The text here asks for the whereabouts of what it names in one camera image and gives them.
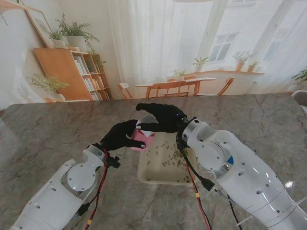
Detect printed room scene backdrop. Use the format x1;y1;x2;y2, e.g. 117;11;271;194
0;0;307;106

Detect white square bottle cap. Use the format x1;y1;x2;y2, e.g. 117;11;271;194
135;115;156;138

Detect white baking tray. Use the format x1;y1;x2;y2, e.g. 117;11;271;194
137;130;199;185

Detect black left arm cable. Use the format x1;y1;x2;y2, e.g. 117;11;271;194
76;153;108;218

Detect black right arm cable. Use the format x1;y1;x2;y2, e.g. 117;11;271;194
182;143;243;230

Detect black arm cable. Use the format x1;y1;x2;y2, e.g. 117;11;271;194
182;143;243;230
76;153;108;218

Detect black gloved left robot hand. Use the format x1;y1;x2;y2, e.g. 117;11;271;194
100;119;147;153

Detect scattered green beans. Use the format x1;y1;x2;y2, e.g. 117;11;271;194
146;141;191;183

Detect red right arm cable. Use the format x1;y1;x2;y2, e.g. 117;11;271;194
176;133;212;230

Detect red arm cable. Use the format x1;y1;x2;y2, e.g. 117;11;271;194
176;133;212;230
85;148;108;230

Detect pink square bottle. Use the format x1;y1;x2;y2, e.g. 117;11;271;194
130;128;155;151

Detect red left arm cable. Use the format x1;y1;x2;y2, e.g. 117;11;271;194
85;148;108;230

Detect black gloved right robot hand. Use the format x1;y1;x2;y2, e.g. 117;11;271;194
136;102;188;134

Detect white rounded object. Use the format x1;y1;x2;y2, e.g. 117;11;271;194
292;90;307;108

